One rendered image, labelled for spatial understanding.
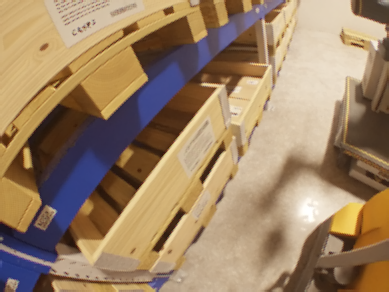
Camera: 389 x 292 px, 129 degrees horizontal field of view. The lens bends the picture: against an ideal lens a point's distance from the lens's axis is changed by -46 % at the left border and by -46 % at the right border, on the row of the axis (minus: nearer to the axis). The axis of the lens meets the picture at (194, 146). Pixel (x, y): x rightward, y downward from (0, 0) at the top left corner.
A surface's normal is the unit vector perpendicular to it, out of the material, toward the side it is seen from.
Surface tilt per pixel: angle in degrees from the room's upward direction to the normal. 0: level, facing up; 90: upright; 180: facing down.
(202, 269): 0
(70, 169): 90
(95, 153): 90
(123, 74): 90
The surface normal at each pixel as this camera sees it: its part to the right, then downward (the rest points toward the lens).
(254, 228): -0.28, -0.61
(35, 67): 0.81, 0.26
